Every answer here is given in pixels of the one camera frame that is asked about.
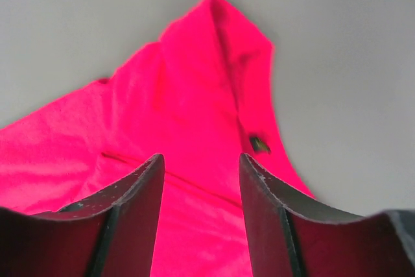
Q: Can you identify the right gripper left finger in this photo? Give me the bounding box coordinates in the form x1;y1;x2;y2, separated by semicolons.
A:
1;154;165;276

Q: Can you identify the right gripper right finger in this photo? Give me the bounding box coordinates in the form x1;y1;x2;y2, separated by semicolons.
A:
239;154;414;276

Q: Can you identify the crimson t shirt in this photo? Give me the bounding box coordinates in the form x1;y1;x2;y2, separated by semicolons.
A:
1;0;310;276

